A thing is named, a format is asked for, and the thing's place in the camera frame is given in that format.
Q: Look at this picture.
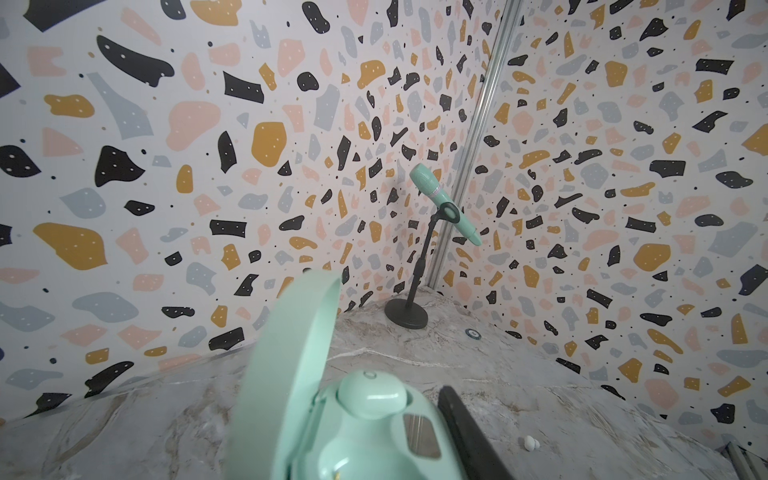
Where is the mint green toy microphone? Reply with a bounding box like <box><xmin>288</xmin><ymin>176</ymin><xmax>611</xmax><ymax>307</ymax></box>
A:
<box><xmin>409</xmin><ymin>164</ymin><xmax>482</xmax><ymax>246</ymax></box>

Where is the mint green earbud case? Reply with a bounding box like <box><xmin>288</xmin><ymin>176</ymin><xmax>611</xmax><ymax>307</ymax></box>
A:
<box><xmin>224</xmin><ymin>270</ymin><xmax>466</xmax><ymax>479</ymax></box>

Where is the white earbud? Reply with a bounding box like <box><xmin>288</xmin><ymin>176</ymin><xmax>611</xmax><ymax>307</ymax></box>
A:
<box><xmin>524</xmin><ymin>435</ymin><xmax>540</xmax><ymax>452</ymax></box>

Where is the right aluminium corner post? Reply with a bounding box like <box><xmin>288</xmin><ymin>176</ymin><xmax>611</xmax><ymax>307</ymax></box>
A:
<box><xmin>426</xmin><ymin>0</ymin><xmax>524</xmax><ymax>290</ymax></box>

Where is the black microphone stand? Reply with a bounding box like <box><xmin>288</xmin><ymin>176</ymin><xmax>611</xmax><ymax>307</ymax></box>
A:
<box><xmin>384</xmin><ymin>208</ymin><xmax>452</xmax><ymax>330</ymax></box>

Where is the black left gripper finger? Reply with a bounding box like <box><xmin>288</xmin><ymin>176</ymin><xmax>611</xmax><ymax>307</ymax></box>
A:
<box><xmin>437</xmin><ymin>386</ymin><xmax>514</xmax><ymax>480</ymax></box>

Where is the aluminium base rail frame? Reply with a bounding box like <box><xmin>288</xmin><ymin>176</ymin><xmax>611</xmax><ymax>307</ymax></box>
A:
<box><xmin>722</xmin><ymin>442</ymin><xmax>768</xmax><ymax>480</ymax></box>

